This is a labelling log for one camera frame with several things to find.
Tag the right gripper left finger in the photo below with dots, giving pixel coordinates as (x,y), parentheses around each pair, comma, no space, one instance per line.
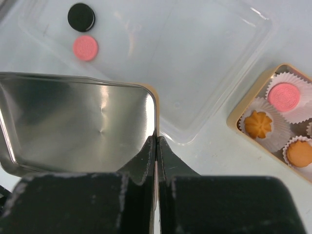
(119,202)

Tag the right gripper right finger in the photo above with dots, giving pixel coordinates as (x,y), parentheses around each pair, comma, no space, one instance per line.
(202,204)

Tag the orange flower butter cookie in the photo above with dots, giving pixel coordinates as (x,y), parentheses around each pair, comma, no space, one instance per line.
(257,125)

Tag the silver tin lid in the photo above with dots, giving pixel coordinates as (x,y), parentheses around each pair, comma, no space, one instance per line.
(70,124)

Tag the orange round waffle cookie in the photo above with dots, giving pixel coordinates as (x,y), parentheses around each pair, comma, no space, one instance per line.
(299,154)

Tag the pink sandwich cookie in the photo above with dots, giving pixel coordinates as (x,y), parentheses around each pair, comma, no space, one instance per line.
(284,97)
(85,48)

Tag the white paper cup front left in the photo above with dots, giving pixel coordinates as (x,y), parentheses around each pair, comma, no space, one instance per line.
(280,134)

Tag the gold cookie tin box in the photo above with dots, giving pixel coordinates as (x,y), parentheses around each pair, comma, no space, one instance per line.
(259,90)

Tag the white paper cup back left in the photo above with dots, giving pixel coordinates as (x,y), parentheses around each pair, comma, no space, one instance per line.
(303,111)

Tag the clear plastic tray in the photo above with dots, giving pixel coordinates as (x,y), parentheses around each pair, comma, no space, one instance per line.
(193,52)

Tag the black sandwich cookie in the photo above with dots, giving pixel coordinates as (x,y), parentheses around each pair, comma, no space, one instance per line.
(81,17)

